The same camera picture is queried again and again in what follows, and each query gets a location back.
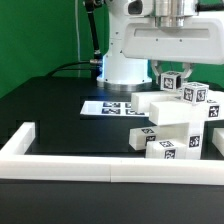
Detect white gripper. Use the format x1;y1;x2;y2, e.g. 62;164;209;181
122;0;224;83

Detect white chair back frame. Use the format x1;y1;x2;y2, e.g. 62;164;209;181
131;90;224;126

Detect white chair seat block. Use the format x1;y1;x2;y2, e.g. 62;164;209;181
158;121;204;160

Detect white paper marker sheet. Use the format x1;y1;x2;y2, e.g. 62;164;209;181
80;101;148;117

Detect black robot cable hose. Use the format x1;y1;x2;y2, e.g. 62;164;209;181
45;0;103;78

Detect thin white hanging cable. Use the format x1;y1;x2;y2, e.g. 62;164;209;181
76;0;82;78

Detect white U-shaped fence frame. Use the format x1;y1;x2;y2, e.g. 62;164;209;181
0;122;224;186

